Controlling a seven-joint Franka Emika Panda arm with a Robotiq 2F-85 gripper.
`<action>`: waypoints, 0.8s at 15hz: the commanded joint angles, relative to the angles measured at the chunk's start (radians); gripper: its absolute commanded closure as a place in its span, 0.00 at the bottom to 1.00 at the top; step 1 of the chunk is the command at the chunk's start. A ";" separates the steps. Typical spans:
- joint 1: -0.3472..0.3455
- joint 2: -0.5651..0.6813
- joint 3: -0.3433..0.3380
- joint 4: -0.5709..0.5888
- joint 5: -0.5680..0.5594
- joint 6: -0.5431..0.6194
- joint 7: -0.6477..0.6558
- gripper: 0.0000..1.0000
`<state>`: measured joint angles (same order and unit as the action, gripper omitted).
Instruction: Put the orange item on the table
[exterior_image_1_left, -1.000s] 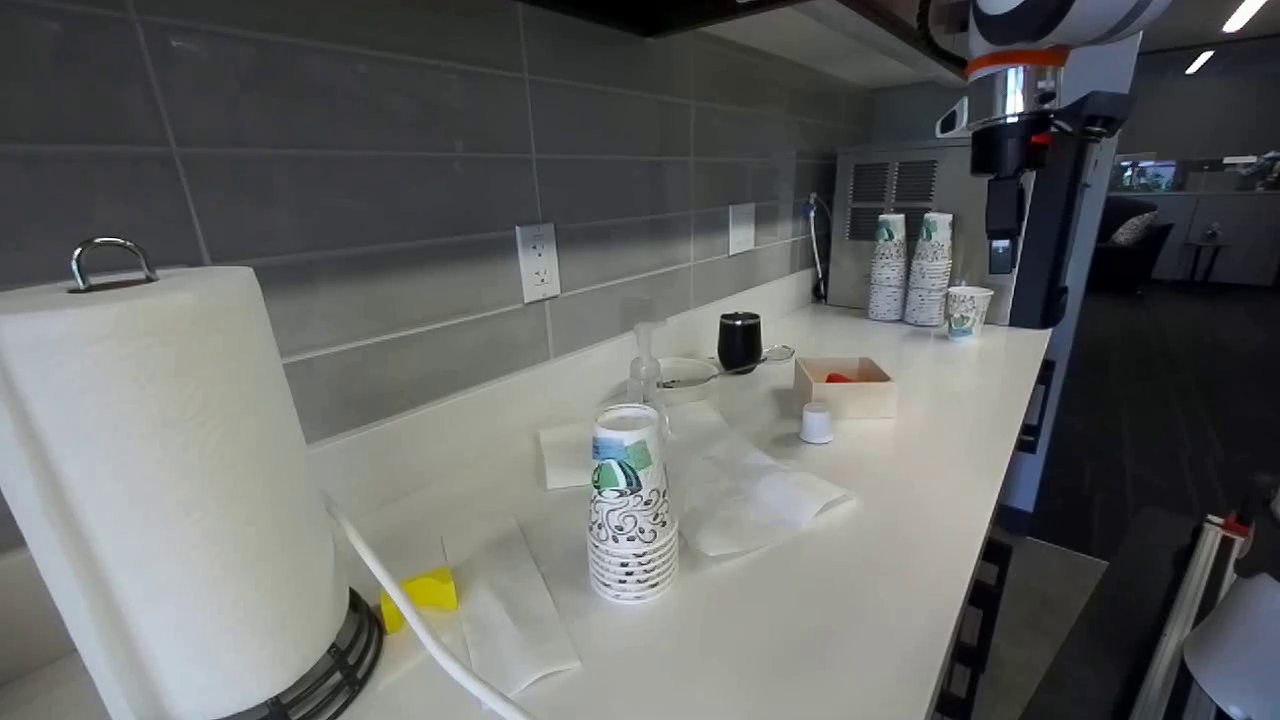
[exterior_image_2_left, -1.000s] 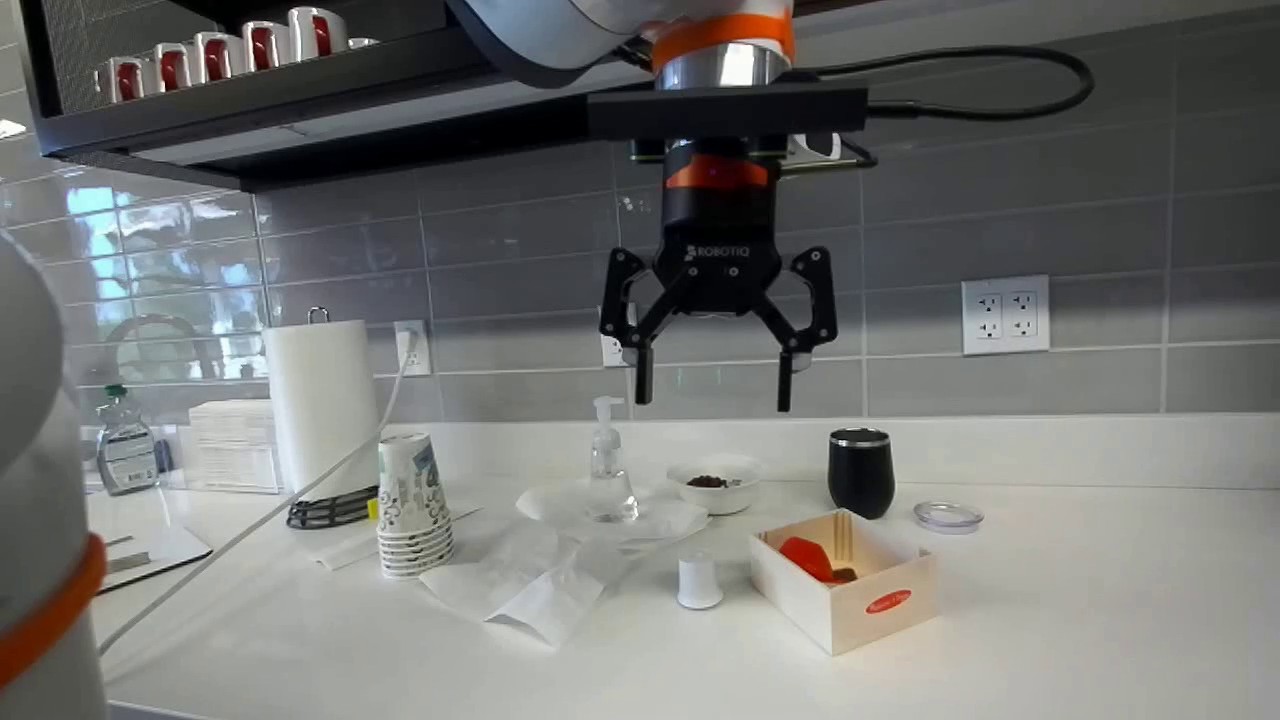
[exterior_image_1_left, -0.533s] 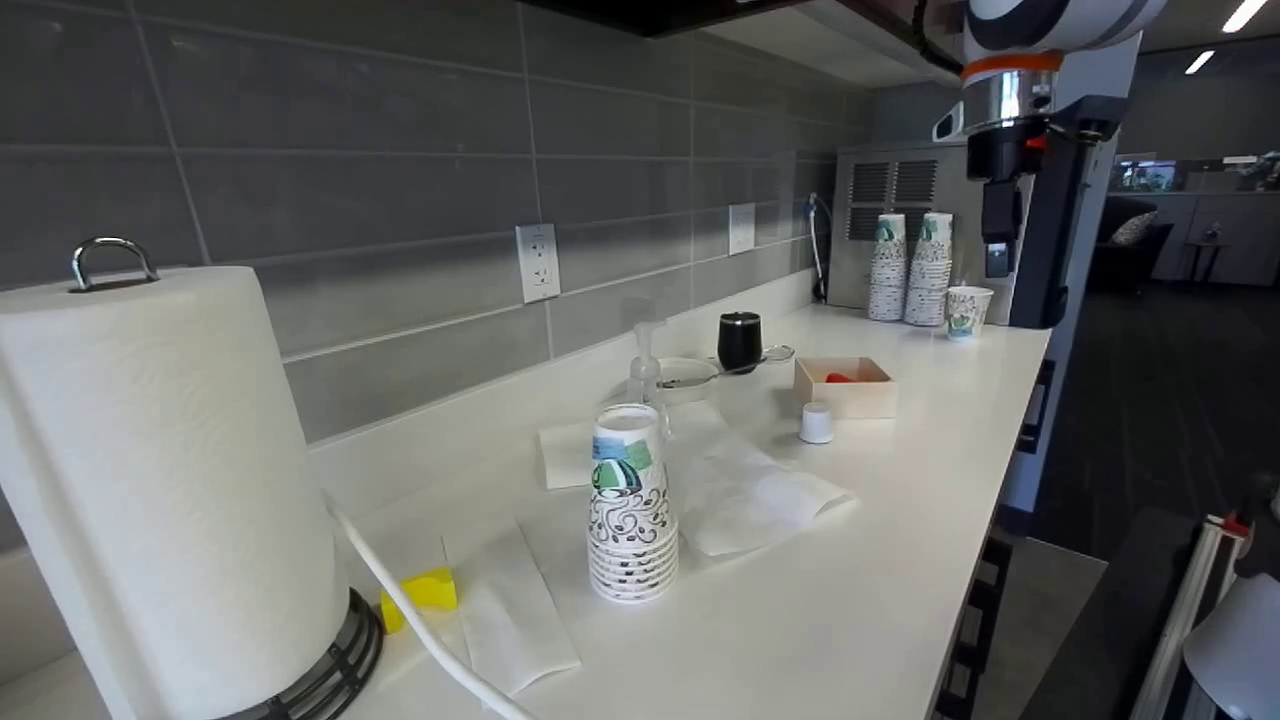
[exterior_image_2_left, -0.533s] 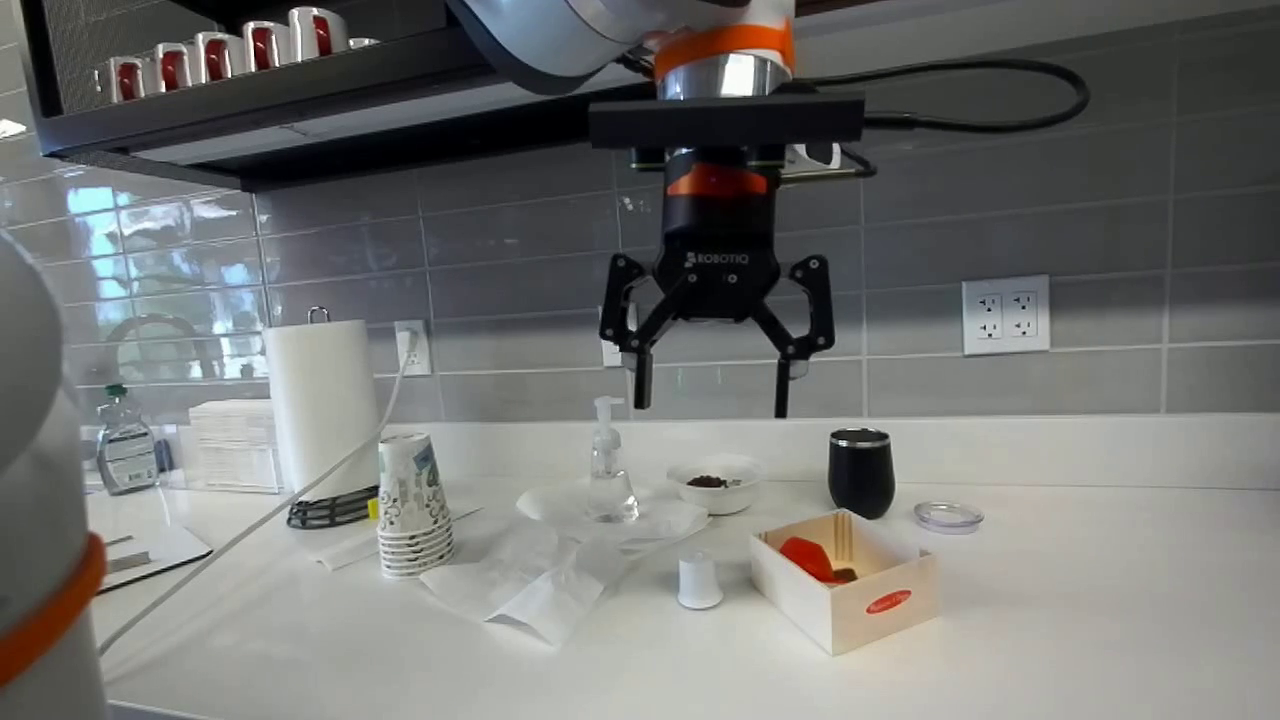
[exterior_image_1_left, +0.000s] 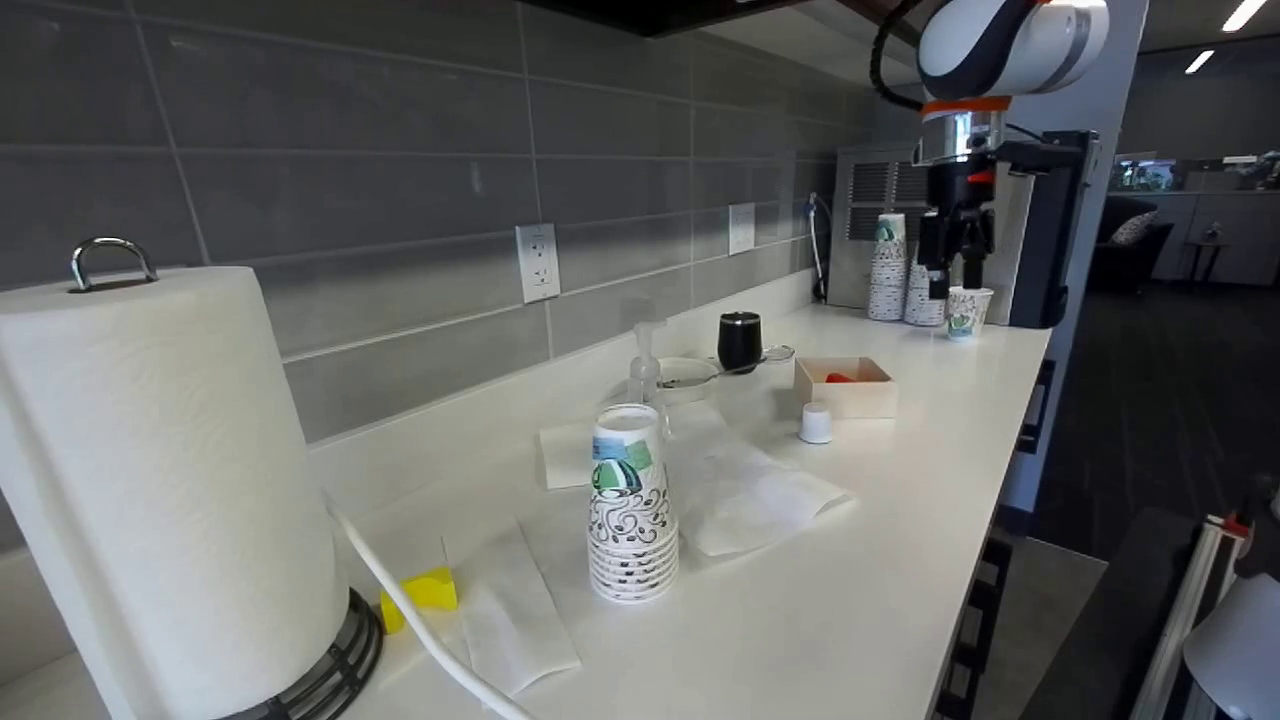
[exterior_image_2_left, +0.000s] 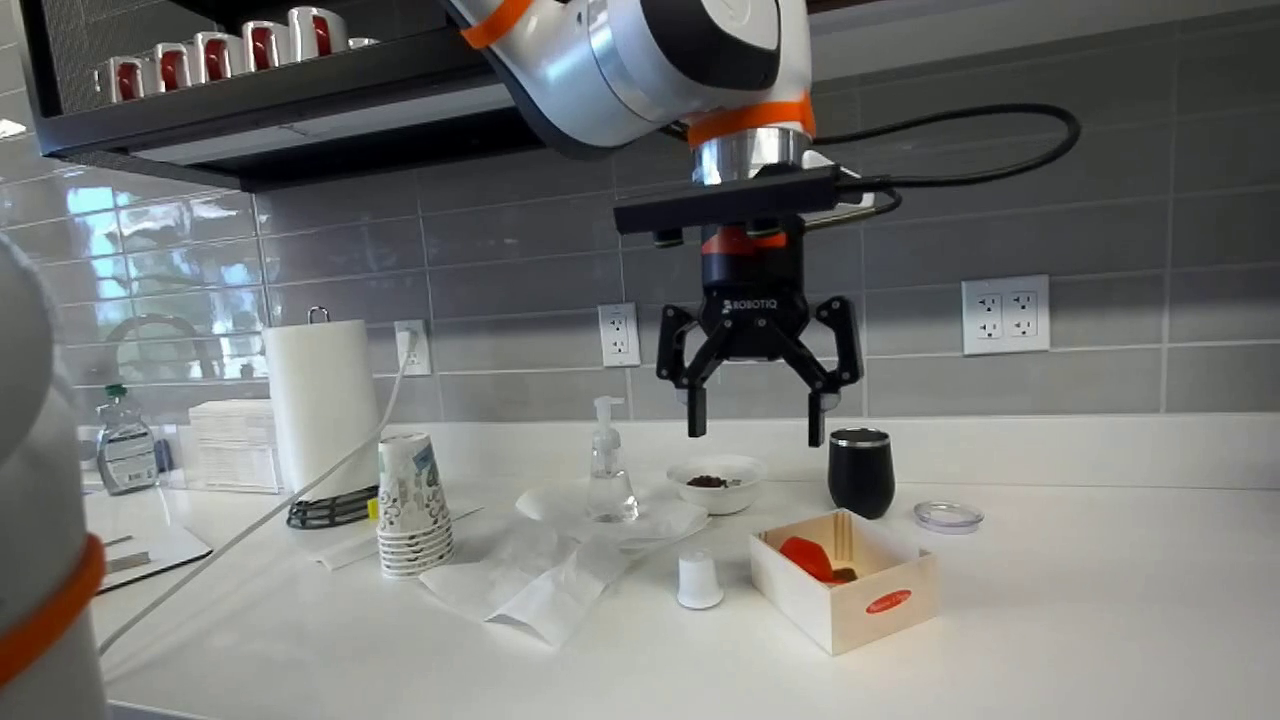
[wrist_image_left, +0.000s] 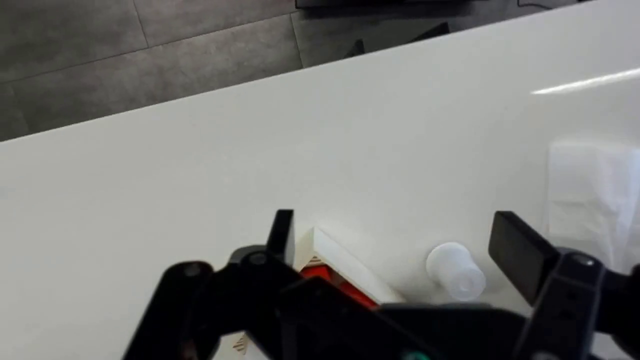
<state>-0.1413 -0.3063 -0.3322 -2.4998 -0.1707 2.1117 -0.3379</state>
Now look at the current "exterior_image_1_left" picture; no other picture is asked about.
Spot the small white red box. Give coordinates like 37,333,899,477
791,352,899,430

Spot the black coffee machine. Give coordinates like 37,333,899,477
993,130,1093,333

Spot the yellow sponge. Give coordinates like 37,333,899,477
376,563,465,642

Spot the white pole red tip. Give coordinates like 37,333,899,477
1129,507,1261,720

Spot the white double wall outlet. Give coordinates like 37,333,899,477
723,201,759,261

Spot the clear glass flask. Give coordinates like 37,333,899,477
623,316,673,412

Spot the clear plastic bag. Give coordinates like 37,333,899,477
661,398,859,563

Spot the stack of patterned paper cups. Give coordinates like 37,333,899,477
585,400,683,612

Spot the black metal paper towel holder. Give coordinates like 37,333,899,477
63,234,388,720

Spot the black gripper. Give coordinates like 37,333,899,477
915,158,1000,299

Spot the thin white cable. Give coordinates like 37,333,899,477
328,507,532,720

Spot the dark office chair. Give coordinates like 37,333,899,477
1086,194,1178,292

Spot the white folded napkin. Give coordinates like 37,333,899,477
535,419,603,497
439,528,589,702

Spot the white robot base link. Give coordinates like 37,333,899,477
1178,569,1280,720

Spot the single white paper cup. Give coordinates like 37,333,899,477
945,285,1000,343

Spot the small white coffee pod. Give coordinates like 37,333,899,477
797,400,839,454

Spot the white paper towel roll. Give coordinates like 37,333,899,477
0,261,356,720

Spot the tall white cup stack green logo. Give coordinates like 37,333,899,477
863,207,913,327

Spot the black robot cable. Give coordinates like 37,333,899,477
868,0,941,115

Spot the short white cup stack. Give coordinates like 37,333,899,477
903,258,951,333

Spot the black tumbler cup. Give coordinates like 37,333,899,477
717,309,768,379

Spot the white single wall outlet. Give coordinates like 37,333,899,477
511,220,568,309

